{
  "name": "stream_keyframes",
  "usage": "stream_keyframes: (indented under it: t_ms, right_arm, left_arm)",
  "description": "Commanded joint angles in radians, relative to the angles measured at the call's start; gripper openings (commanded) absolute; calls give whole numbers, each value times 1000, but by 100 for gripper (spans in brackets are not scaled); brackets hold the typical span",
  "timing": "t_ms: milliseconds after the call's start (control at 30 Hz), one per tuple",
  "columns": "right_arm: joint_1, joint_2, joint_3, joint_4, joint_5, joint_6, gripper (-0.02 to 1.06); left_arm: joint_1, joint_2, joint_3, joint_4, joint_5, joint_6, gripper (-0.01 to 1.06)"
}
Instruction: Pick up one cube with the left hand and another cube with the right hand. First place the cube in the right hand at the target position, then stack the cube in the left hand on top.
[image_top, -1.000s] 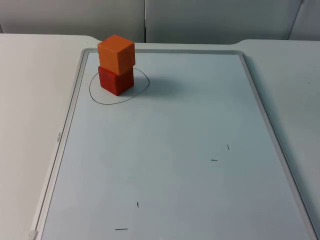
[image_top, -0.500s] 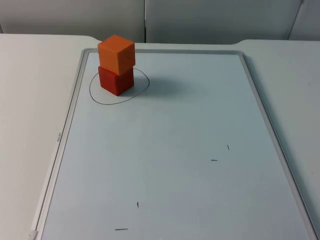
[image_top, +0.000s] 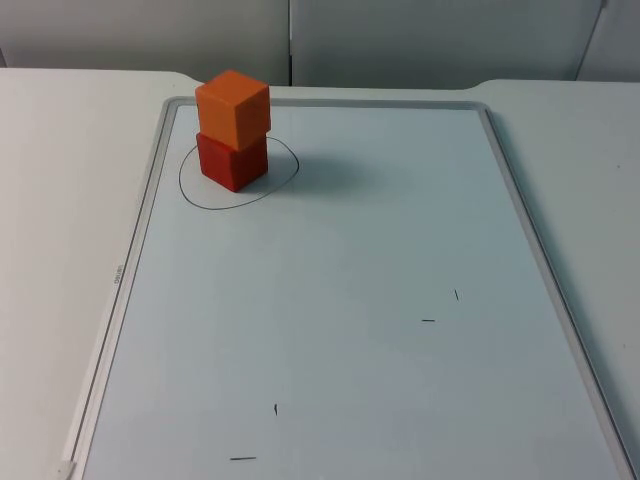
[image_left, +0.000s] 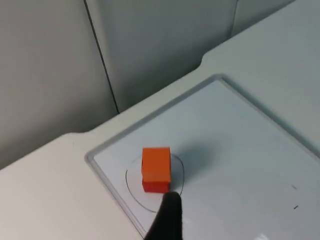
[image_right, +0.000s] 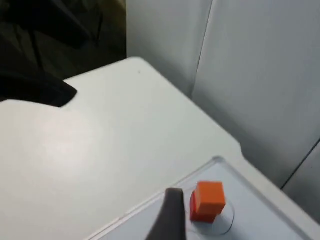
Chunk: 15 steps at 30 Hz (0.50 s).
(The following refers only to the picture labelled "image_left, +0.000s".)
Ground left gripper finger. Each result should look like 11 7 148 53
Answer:
143 191 185 240

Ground orange cube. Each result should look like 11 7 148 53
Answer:
140 147 172 185

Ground red cube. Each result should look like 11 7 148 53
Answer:
141 180 172 194

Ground grey-framed whiteboard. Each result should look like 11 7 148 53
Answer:
84 73 320 240

